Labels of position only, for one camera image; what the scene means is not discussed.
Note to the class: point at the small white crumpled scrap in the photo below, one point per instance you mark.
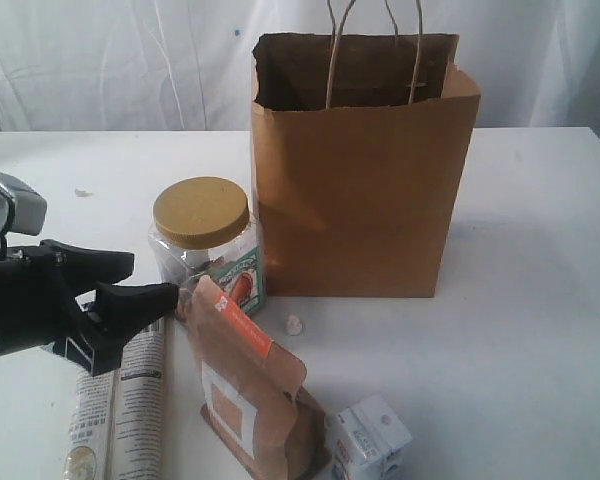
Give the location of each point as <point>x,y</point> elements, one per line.
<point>294,325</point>

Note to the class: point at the tiny white paper scrap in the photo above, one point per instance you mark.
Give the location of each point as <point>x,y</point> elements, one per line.
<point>82,193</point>

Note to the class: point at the brown kraft pouch orange label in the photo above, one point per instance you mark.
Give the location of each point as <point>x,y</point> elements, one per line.
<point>255,399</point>

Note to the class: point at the clear jar gold lid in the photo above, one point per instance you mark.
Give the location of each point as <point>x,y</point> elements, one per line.
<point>204,226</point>

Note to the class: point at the long noodle packet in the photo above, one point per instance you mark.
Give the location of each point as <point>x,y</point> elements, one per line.
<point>115,430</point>

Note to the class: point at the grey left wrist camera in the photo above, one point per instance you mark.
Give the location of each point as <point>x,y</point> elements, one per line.
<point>22,209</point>

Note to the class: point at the white backdrop sheet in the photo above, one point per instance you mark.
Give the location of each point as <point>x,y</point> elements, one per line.
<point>186,65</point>

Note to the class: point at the brown paper shopping bag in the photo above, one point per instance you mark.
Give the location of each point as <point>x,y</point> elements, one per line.
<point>359,144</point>

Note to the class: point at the small white milk carton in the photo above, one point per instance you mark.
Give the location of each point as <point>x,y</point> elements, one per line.
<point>367,440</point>

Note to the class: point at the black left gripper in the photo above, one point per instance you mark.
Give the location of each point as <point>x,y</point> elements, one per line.
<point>38,290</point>

